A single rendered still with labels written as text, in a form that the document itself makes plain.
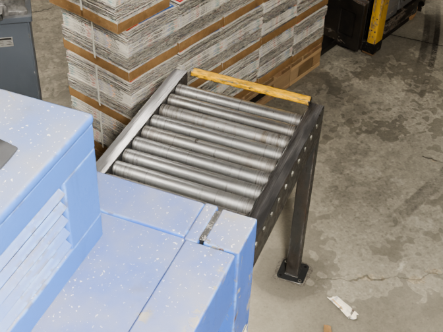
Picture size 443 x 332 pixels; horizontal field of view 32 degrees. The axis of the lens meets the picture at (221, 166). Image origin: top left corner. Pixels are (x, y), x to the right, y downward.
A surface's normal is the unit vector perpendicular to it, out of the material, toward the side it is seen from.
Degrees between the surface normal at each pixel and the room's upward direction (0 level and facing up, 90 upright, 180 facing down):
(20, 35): 90
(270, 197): 0
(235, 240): 0
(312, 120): 0
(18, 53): 90
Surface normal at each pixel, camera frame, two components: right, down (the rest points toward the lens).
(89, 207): 0.93, 0.26
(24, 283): 0.62, -0.43
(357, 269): 0.04, -0.77
